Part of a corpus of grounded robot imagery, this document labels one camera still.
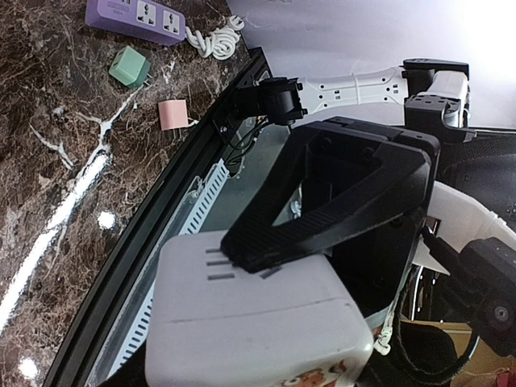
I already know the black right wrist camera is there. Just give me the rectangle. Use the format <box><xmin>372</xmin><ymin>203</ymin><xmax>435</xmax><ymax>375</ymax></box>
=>
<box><xmin>422</xmin><ymin>227</ymin><xmax>515</xmax><ymax>356</ymax></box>

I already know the purple power strip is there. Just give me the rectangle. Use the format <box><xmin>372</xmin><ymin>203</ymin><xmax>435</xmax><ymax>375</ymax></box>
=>
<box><xmin>85</xmin><ymin>0</ymin><xmax>186</xmax><ymax>47</ymax></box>

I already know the white slotted cable duct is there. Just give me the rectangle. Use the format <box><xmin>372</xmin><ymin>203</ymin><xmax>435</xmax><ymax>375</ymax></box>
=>
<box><xmin>97</xmin><ymin>160</ymin><xmax>229</xmax><ymax>382</ymax></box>

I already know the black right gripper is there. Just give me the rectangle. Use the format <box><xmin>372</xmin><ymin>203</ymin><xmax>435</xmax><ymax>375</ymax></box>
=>
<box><xmin>220</xmin><ymin>120</ymin><xmax>515</xmax><ymax>386</ymax></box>

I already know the pink charger plug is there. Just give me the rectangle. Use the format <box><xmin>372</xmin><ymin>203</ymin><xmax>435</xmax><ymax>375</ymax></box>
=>
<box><xmin>158</xmin><ymin>99</ymin><xmax>198</xmax><ymax>131</ymax></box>

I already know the green charger plug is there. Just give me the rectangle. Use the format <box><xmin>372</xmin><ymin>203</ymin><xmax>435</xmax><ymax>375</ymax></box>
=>
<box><xmin>108</xmin><ymin>46</ymin><xmax>151</xmax><ymax>89</ymax></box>

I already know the white cube adapter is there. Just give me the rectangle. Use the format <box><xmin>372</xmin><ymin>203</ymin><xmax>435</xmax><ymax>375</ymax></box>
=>
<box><xmin>145</xmin><ymin>231</ymin><xmax>373</xmax><ymax>386</ymax></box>

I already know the white coiled cable with plug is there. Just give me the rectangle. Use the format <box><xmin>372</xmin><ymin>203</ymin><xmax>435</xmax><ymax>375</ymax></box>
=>
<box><xmin>184</xmin><ymin>15</ymin><xmax>246</xmax><ymax>61</ymax></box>

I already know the black front rail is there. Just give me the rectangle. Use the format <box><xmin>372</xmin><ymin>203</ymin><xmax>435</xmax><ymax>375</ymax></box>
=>
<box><xmin>44</xmin><ymin>48</ymin><xmax>269</xmax><ymax>386</ymax></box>

